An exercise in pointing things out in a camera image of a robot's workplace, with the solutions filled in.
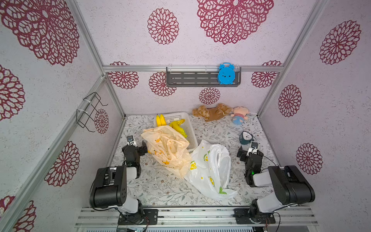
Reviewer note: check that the brown teddy bear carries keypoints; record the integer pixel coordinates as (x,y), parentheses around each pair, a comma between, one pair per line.
(212,114)

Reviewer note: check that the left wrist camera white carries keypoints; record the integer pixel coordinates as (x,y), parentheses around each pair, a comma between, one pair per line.
(131,140)

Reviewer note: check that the dark green alarm clock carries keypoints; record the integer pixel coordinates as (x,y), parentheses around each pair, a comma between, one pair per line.
(246,138)

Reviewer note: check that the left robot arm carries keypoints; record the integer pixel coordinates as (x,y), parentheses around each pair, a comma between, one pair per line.
(109,188)

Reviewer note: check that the pink doll blue outfit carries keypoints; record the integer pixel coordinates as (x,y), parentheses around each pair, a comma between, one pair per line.
(239,115)

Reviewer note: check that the white perforated plastic basket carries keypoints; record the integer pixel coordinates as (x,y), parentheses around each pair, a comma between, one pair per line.
(187,126)

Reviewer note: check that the beige plastic bag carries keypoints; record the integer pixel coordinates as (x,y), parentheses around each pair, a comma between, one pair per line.
(169,148)

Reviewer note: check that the blue alarm clock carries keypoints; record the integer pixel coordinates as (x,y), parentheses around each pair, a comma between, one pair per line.
(226,75)

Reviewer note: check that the grey wall shelf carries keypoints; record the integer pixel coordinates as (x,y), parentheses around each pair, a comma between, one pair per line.
(197,79)

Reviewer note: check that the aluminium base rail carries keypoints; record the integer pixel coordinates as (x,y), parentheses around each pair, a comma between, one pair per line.
(211,216)

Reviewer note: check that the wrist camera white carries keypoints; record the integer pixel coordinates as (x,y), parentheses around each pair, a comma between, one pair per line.
(253,147)
(131,140)

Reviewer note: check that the green-yellow banana bunch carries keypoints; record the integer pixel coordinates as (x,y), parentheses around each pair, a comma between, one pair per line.
(176,125)

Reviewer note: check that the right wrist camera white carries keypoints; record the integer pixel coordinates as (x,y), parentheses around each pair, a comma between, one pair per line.
(253,147)

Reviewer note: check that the orange-yellow banana bunch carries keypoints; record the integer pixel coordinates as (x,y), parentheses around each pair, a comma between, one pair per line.
(160,120)

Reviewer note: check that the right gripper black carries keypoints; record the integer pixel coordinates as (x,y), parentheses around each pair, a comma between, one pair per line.
(248,156)

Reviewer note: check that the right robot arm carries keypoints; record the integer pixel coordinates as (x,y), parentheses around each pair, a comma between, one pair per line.
(290,188)

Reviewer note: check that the black wire wall rack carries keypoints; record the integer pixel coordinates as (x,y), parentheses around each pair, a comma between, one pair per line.
(86,115)

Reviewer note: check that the white plastic bag lemon print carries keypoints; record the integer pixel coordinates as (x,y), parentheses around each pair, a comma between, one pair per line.
(210,170)

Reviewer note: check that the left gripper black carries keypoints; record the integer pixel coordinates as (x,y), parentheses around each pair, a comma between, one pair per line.
(142,151)

